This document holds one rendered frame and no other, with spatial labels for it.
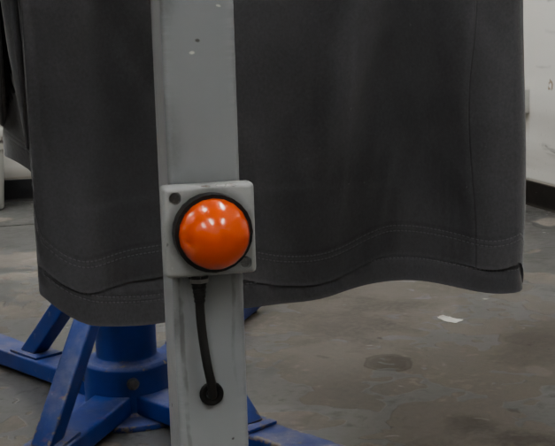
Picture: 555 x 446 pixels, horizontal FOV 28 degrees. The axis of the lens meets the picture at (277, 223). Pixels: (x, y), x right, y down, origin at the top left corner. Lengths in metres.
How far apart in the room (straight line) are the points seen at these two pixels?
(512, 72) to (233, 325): 0.44
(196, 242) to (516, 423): 1.71
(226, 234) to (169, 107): 0.08
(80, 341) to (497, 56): 1.30
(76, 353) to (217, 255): 1.53
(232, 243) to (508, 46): 0.46
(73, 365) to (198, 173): 1.49
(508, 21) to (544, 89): 3.83
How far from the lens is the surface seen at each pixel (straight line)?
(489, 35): 0.97
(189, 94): 0.60
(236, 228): 0.57
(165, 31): 0.60
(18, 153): 0.96
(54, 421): 2.03
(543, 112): 4.82
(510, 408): 2.32
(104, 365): 2.28
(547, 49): 4.78
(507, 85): 0.97
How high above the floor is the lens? 0.75
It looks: 9 degrees down
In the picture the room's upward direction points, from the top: 2 degrees counter-clockwise
